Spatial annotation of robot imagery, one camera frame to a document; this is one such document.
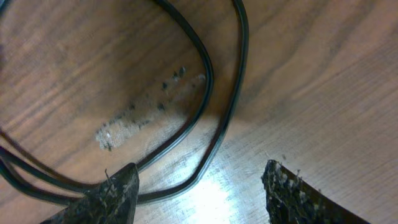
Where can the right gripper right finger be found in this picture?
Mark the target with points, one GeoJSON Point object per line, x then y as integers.
{"type": "Point", "coordinates": [289, 199]}

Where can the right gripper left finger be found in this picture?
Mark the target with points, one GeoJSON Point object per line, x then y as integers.
{"type": "Point", "coordinates": [114, 201]}

